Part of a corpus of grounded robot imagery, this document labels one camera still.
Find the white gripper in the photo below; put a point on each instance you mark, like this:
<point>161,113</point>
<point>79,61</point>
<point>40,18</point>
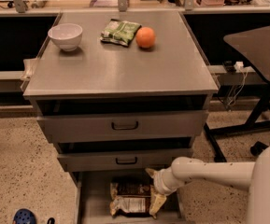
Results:
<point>161,181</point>

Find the brown chip bag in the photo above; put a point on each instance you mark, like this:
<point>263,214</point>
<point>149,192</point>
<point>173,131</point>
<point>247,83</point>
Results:
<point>131,199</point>

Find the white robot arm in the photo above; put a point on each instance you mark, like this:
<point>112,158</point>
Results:
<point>252,176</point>

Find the grey middle drawer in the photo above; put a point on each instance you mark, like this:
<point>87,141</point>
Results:
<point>120,160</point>

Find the grey drawer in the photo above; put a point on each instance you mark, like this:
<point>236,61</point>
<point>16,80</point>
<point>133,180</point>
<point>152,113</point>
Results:
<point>120,160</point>
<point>127,126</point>
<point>94,199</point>

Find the grey bottom drawer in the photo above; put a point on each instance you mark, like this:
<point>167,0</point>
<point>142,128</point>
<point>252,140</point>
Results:
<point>94,199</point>

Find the grey top drawer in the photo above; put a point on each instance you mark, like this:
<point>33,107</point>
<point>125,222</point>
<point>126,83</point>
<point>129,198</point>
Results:
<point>127,126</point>

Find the grey drawer cabinet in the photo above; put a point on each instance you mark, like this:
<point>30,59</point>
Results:
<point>99,78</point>

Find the green chip bag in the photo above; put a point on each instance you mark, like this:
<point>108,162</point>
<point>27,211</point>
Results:
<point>119,32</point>

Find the black office chair base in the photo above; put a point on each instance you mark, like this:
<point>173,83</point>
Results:
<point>258,148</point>

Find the blue clog shoe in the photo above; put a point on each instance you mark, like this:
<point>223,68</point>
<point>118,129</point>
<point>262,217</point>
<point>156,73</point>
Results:
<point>24,216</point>

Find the white power adapter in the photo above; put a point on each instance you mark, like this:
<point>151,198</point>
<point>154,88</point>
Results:
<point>238,66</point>

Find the orange fruit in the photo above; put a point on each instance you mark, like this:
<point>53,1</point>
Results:
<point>145,38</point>

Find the white bowl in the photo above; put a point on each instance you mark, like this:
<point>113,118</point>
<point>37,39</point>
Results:
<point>66,36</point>

